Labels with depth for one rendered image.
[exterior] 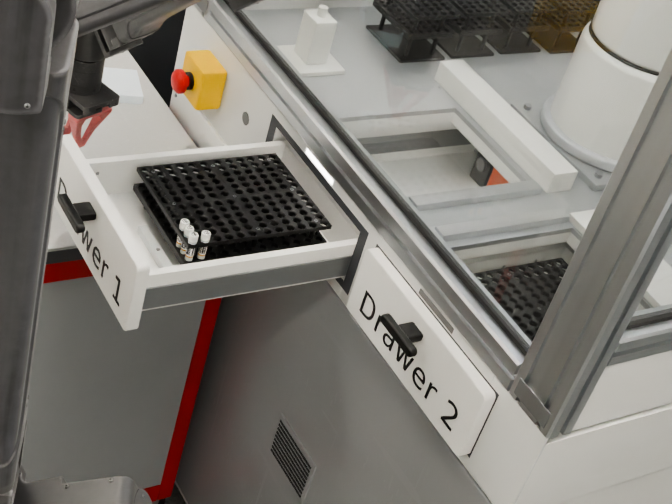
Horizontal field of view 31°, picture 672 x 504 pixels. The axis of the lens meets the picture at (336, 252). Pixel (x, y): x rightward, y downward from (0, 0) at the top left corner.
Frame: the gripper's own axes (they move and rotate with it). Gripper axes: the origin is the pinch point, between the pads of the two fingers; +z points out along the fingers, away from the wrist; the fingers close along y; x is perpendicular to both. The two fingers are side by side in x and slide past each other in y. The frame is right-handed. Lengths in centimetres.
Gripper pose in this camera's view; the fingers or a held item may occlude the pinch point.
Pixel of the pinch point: (73, 136)
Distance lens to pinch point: 182.9
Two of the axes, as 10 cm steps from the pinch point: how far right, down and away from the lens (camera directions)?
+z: -2.5, 7.6, 6.1
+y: -7.3, -5.6, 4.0
